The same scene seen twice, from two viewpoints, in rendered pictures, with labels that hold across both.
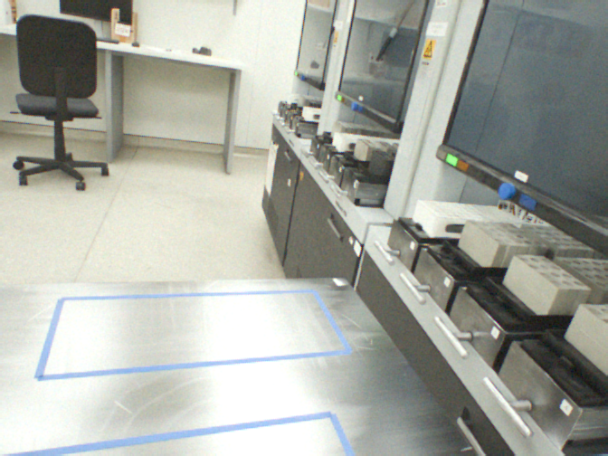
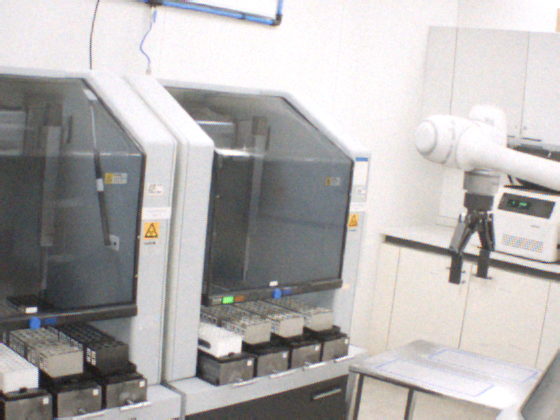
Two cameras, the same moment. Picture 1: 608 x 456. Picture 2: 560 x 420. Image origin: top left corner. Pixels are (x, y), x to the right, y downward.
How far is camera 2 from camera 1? 2.65 m
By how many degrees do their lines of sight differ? 115
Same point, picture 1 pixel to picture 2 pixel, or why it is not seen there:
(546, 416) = (342, 351)
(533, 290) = (294, 327)
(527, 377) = (333, 348)
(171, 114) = not seen: outside the picture
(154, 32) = not seen: outside the picture
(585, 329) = (316, 321)
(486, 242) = (264, 328)
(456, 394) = (305, 393)
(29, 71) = not seen: outside the picture
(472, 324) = (305, 357)
